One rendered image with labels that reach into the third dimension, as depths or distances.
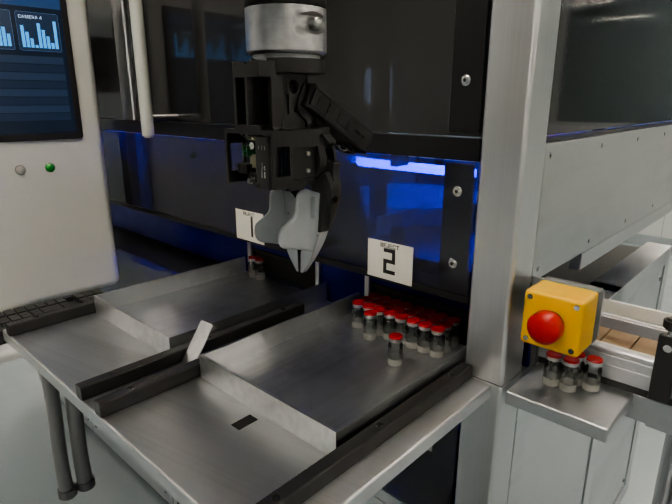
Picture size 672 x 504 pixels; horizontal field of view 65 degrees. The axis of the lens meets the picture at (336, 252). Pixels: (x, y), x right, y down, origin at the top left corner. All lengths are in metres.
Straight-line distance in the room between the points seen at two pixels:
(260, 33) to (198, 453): 0.44
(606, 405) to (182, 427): 0.53
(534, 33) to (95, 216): 1.07
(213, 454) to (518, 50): 0.57
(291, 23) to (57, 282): 1.04
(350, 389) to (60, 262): 0.87
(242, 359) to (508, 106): 0.51
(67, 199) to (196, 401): 0.76
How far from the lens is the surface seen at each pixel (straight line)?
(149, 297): 1.10
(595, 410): 0.77
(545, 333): 0.67
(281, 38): 0.50
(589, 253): 0.99
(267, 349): 0.84
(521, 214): 0.69
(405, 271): 0.79
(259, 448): 0.64
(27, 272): 1.38
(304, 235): 0.53
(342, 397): 0.72
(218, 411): 0.71
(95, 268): 1.43
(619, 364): 0.82
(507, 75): 0.69
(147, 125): 1.18
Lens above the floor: 1.26
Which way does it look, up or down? 16 degrees down
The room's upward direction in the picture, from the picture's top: straight up
